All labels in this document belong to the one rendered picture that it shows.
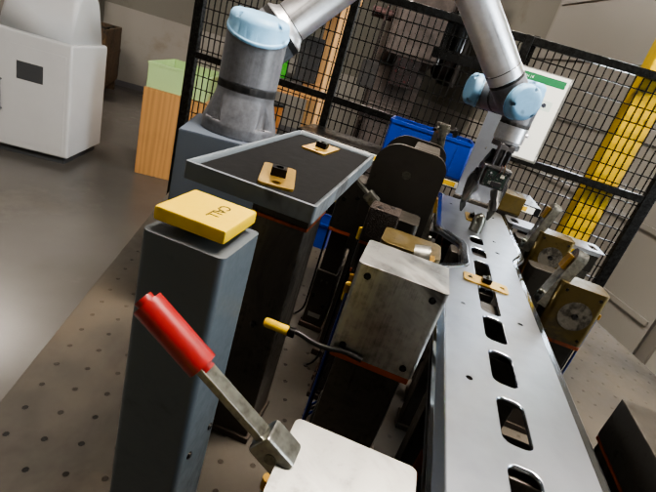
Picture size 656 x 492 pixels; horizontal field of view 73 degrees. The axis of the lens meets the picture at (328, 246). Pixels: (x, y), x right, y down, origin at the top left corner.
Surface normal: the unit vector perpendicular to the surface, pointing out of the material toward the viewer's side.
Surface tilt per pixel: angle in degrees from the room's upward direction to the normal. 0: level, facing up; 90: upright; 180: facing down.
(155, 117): 90
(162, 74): 90
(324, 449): 0
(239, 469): 0
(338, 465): 0
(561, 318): 90
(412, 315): 90
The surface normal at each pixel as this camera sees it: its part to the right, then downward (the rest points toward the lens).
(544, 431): 0.28, -0.88
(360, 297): -0.25, 0.32
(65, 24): 0.14, 0.11
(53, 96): 0.05, 0.41
